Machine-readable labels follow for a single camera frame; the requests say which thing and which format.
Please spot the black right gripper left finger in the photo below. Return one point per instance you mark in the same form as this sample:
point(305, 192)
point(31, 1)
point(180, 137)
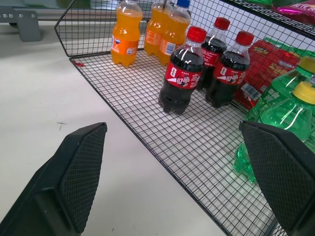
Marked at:
point(73, 172)

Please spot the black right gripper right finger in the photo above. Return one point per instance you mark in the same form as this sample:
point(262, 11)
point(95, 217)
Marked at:
point(278, 172)

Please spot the green soda bottle yellow cap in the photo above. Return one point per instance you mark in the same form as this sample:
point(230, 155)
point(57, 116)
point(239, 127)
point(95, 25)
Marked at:
point(278, 91)
point(283, 115)

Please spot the red snack bag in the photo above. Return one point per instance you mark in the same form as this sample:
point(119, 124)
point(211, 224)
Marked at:
point(264, 66)

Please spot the cola bottle red cap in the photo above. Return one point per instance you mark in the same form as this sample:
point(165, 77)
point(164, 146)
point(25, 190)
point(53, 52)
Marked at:
point(211, 46)
point(180, 76)
point(229, 73)

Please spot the green snack bag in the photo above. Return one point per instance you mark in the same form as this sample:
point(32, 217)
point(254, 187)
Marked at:
point(290, 46)

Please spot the magenta snack bag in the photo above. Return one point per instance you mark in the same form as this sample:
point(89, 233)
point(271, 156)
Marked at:
point(296, 9)

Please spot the orange soda bottle blue cap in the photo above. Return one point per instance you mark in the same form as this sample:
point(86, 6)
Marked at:
point(173, 37)

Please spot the grey metal bracket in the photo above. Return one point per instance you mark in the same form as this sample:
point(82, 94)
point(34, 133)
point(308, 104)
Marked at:
point(21, 20)

